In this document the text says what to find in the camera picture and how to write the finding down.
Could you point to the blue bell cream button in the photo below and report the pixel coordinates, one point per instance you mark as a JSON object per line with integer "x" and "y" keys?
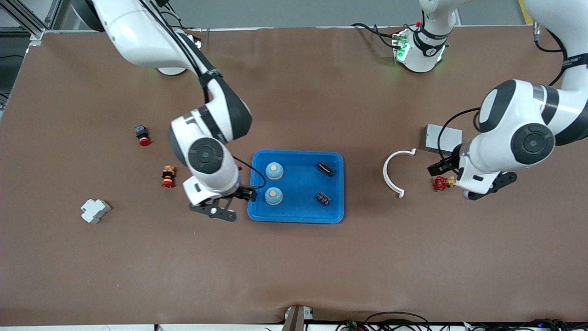
{"x": 273, "y": 196}
{"x": 274, "y": 171}

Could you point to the black printed electrolytic capacitor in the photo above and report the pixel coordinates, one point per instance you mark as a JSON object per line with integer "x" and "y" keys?
{"x": 324, "y": 198}

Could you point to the dark brown electrolytic capacitor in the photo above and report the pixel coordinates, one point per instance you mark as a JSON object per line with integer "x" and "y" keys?
{"x": 326, "y": 169}

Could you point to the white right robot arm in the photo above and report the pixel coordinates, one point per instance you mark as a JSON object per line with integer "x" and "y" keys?
{"x": 138, "y": 32}

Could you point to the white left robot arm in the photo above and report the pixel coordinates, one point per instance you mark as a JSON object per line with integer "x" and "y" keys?
{"x": 533, "y": 142}

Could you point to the blue plastic tray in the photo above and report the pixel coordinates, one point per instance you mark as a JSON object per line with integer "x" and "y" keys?
{"x": 298, "y": 184}

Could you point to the red valve brass fitting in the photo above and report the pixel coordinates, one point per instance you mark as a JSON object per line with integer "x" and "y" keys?
{"x": 441, "y": 184}

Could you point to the grey metal box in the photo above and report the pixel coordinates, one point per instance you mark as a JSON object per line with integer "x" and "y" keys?
{"x": 441, "y": 138}

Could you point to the red button yellow orange base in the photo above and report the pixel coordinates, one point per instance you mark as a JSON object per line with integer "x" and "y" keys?
{"x": 168, "y": 177}

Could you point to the white curved plastic clamp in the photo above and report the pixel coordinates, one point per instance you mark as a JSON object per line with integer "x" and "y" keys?
{"x": 385, "y": 174}

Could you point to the red mushroom button black base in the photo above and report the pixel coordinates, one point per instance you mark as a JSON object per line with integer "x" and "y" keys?
{"x": 144, "y": 138}

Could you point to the white circuit breaker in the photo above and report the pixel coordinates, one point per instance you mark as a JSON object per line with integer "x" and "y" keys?
{"x": 95, "y": 211}

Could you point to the grey metal mount bracket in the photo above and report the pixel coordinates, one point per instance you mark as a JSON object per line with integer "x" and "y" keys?
{"x": 296, "y": 319}

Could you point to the aluminium frame post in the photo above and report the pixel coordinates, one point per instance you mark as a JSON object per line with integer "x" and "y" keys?
{"x": 36, "y": 36}

